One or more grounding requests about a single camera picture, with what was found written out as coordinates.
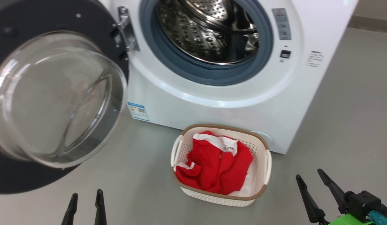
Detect white washing machine body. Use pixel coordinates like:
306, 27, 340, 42
98, 0, 359, 155

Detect steel perforated washer drum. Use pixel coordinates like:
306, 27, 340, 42
156, 0, 260, 65

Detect blue energy label sticker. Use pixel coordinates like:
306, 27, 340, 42
127, 102, 150, 122

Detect metal door hinge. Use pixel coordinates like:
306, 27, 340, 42
118, 6, 140, 52

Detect round white filter cover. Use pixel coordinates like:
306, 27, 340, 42
253, 131, 274, 147

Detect red and white garment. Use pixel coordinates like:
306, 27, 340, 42
175, 131, 254, 196

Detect black round glass washer door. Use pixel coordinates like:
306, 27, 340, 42
0, 0, 130, 194

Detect cream perforated laundry basket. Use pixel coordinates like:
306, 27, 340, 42
170, 124, 272, 207

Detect grey warning label sticker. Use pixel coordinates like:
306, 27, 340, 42
272, 8, 291, 40

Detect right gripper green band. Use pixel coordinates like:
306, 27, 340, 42
296, 169, 387, 225

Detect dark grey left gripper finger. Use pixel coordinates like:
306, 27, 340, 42
94, 189, 107, 225
61, 193, 78, 225

